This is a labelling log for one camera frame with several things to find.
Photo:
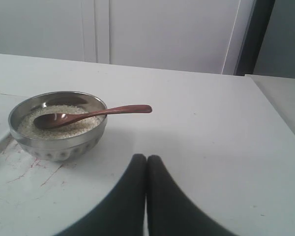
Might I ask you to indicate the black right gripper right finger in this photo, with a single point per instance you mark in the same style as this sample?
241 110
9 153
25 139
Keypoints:
169 211

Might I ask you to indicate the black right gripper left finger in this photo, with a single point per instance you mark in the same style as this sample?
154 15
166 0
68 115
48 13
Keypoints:
122 211

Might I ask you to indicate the brown wooden spoon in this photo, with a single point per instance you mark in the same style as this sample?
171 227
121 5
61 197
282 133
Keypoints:
57 120

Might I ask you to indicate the steel bowl with rice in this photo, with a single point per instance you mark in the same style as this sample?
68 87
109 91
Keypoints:
59 149

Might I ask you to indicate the white uncooked rice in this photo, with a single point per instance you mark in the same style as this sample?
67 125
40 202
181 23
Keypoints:
28 129

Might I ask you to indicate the white cabinet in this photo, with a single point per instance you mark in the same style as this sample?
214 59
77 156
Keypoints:
191 35

